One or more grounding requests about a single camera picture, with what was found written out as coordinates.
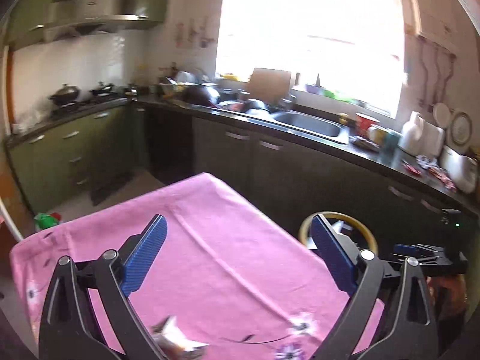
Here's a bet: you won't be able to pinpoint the silver snack wrapper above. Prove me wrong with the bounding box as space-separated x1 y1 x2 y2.
151 315 209 359

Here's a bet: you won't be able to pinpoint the large black wok on counter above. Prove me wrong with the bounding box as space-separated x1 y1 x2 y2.
181 85 221 107

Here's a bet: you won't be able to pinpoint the red cup on counter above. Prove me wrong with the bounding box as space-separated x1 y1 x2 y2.
355 112 380 138

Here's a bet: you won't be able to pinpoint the black wok with lid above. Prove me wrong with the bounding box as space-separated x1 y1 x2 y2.
49 84 80 107

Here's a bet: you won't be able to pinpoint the wooden cutting board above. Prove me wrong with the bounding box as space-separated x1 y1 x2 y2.
247 67 291 105

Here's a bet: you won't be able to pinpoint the green lower kitchen cabinets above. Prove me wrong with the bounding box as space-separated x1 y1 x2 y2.
6 100 147 215

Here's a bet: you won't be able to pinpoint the steel kitchen sink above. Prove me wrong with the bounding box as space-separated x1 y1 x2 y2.
271 111 349 145

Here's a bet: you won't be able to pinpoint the black frying pan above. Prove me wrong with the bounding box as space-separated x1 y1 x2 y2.
90 81 116 97

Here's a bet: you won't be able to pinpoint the white plastic jug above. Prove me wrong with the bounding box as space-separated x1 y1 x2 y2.
398 111 444 159

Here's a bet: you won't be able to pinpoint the dark cabinets under sink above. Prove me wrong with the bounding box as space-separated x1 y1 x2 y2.
141 100 479 263

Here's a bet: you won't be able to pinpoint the steel range hood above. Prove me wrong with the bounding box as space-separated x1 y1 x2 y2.
24 0 167 41

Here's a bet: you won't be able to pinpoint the green plastic bag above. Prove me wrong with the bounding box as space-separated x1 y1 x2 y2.
34 212 62 231

